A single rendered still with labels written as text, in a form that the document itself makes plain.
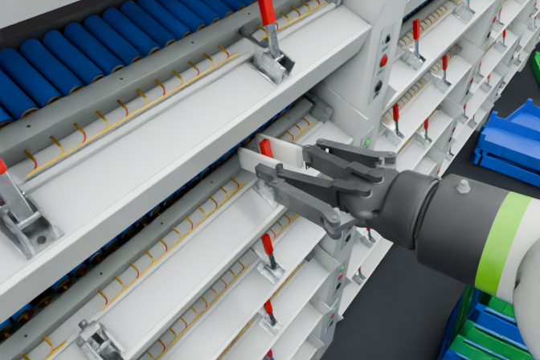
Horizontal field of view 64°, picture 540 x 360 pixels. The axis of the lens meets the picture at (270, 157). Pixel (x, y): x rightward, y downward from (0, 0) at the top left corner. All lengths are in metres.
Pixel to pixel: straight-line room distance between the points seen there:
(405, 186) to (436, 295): 1.20
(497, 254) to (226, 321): 0.42
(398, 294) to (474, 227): 1.18
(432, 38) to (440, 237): 0.65
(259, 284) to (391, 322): 0.85
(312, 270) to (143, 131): 0.65
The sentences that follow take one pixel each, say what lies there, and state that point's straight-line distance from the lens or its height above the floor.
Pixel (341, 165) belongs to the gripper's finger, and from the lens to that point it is 0.49.
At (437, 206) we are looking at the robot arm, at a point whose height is 1.02.
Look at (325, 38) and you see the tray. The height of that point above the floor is 1.07.
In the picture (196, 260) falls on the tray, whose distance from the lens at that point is 0.52.
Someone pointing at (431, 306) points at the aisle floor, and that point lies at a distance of 1.58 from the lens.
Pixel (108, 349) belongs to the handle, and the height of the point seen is 0.90.
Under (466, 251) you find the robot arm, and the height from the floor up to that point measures 1.01.
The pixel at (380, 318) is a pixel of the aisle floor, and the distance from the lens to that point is 1.51.
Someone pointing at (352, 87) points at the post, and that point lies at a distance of 0.64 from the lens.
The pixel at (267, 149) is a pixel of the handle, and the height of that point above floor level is 0.96.
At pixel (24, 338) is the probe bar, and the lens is 0.48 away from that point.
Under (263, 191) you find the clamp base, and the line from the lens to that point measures 0.57.
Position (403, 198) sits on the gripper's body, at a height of 1.01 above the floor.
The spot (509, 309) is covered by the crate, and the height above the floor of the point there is 0.42.
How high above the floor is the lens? 1.31
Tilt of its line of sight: 42 degrees down
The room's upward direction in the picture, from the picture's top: straight up
